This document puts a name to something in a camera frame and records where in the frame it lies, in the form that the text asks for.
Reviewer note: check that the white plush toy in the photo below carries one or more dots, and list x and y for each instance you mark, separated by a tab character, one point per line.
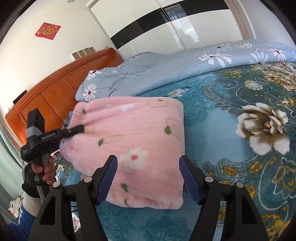
15	207

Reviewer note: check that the white black sliding wardrobe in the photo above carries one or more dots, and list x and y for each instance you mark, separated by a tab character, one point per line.
166	27

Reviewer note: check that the left hand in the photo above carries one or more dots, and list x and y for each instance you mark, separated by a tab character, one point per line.
48	170

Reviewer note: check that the red paper wall decoration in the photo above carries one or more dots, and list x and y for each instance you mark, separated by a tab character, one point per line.
48	31

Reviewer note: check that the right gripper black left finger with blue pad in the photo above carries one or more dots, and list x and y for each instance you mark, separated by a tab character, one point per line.
54	220

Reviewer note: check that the blue sleeve white cuff forearm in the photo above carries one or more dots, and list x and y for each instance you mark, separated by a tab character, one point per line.
30	206

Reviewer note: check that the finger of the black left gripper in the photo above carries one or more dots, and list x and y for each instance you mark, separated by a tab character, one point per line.
75	130

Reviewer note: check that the row of wall switches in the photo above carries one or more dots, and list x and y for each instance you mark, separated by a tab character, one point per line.
82	53

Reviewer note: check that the black remote on headboard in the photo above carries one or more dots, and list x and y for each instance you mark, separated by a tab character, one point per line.
19	97

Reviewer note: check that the orange wooden headboard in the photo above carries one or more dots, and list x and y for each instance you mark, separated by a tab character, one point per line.
54	96

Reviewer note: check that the pink floral fleece garment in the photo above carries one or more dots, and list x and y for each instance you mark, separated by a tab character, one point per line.
146	134

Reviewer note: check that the light blue floral duvet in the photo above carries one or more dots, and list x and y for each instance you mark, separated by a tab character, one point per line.
147	71

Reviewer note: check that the teal floral bed blanket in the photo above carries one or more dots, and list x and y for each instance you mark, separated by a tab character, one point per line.
240	127

